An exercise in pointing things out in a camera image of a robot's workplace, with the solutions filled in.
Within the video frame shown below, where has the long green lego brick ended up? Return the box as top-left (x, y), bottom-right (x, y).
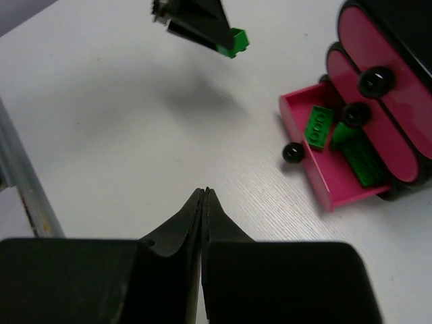
top-left (340, 136), bottom-right (387, 188)
top-left (304, 105), bottom-right (335, 151)

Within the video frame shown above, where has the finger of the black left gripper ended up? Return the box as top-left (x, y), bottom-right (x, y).
top-left (151, 0), bottom-right (235, 51)

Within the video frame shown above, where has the small green lego piece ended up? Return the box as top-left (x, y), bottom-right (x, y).
top-left (330, 122), bottom-right (362, 150)

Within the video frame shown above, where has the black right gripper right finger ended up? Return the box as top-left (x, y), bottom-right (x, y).
top-left (201, 189), bottom-right (383, 323)

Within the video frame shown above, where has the aluminium table frame rail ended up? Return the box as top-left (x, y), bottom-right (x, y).
top-left (1, 105), bottom-right (64, 238)

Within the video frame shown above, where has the black drawer housing box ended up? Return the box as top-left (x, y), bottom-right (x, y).
top-left (319, 0), bottom-right (432, 203)

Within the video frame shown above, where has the small dark green lego cube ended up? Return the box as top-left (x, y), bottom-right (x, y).
top-left (217, 28), bottom-right (250, 59)

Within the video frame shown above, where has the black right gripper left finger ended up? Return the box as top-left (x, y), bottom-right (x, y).
top-left (1, 189), bottom-right (205, 323)

